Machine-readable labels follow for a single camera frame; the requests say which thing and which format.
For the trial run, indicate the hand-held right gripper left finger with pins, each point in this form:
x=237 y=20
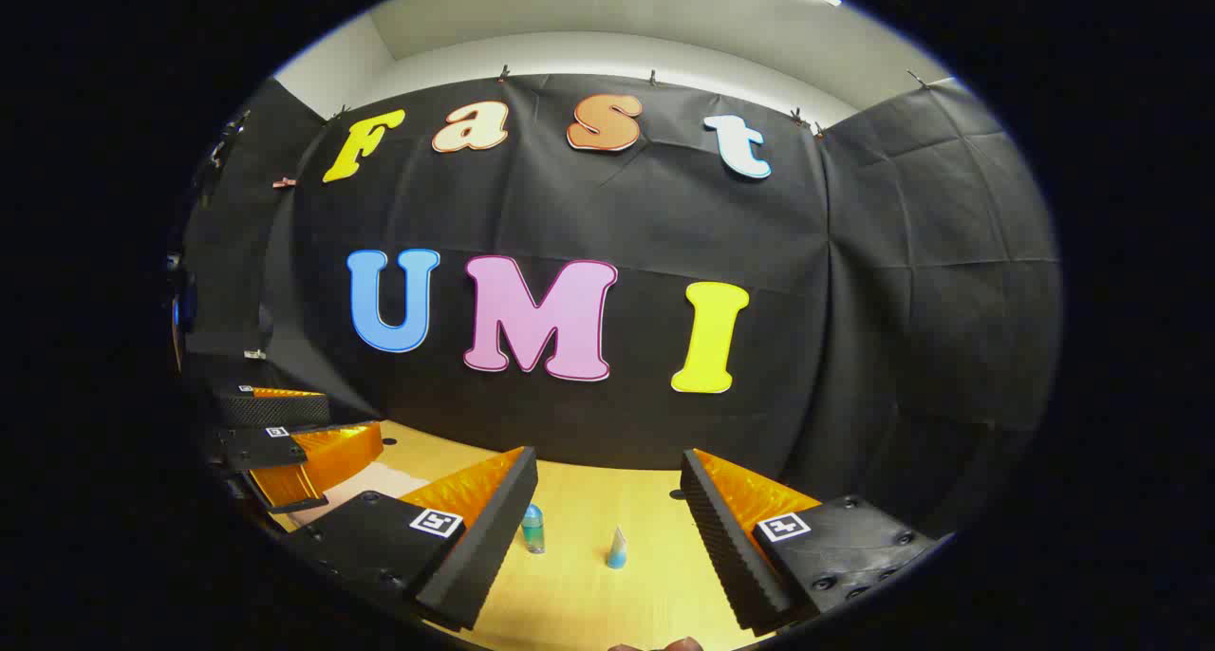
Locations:
x=489 y=537

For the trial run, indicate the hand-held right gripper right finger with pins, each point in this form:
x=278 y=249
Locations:
x=721 y=547

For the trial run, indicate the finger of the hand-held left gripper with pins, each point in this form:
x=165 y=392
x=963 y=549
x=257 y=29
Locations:
x=275 y=411
x=252 y=449

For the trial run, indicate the blue skin care bottle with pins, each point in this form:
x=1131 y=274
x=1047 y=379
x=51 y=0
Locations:
x=533 y=530

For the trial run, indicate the blue white skin care tube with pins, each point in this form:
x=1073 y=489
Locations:
x=617 y=551

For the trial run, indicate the black backdrop cloth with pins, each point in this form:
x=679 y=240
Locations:
x=664 y=214

